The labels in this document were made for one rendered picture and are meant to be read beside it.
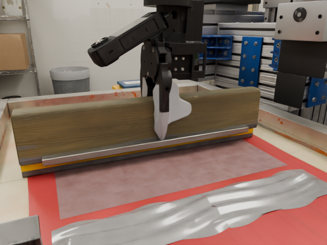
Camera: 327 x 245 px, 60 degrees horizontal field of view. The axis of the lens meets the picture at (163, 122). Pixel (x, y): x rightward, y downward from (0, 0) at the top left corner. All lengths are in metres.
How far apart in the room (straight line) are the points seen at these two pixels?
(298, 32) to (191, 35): 0.41
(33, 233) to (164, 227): 0.14
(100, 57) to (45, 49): 3.46
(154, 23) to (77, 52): 3.48
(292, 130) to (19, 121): 0.46
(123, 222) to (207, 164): 0.18
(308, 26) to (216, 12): 0.48
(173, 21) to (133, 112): 0.15
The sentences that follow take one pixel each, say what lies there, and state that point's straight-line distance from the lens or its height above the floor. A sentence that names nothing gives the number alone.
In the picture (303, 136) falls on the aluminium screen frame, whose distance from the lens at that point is 0.57.
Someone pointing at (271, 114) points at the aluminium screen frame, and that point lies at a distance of 0.62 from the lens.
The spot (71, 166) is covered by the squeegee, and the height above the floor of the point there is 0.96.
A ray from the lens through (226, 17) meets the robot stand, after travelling 1.22.
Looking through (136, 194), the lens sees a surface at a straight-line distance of 0.38.
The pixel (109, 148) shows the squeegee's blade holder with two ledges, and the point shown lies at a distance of 0.43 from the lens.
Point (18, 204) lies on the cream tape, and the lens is 0.41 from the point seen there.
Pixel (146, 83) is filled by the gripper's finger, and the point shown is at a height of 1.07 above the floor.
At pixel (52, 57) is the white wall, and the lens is 3.86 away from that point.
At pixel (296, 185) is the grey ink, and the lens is 0.43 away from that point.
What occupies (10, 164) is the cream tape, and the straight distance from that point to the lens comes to 0.51.
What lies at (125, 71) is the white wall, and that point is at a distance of 4.03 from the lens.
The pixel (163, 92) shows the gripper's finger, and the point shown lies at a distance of 0.40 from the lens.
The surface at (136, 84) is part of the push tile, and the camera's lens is 0.97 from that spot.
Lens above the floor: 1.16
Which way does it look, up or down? 19 degrees down
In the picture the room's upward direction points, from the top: straight up
